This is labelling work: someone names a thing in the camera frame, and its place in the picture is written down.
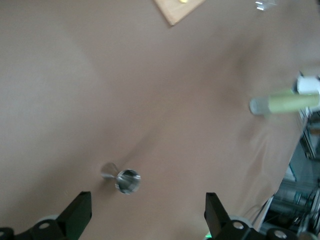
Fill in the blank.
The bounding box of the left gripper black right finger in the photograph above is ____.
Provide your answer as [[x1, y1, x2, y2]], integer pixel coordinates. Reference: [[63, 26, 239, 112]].
[[204, 192, 301, 240]]

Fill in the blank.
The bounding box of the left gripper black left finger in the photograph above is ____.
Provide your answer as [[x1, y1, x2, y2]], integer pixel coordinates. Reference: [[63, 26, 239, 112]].
[[13, 190, 93, 240]]

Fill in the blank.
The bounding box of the steel jigger measuring cup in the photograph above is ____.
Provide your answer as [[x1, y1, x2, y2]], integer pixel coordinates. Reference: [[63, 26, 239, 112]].
[[100, 162, 142, 195]]

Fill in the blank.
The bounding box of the clear glass shaker cup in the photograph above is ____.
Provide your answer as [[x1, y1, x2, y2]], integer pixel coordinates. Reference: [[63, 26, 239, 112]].
[[254, 0, 279, 11]]

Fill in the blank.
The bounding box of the metal equipment rack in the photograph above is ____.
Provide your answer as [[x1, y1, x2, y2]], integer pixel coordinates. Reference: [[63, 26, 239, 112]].
[[257, 107, 320, 240]]

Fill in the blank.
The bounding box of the green sleeved glass bottle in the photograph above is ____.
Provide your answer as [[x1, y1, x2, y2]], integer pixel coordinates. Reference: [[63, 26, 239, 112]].
[[248, 90, 320, 117]]

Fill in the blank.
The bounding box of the brown table cloth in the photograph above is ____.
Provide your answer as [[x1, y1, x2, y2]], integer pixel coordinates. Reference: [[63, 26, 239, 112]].
[[0, 0, 320, 240]]

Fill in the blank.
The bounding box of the wooden cutting board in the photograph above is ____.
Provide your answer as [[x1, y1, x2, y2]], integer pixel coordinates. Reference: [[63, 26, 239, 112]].
[[153, 0, 207, 27]]

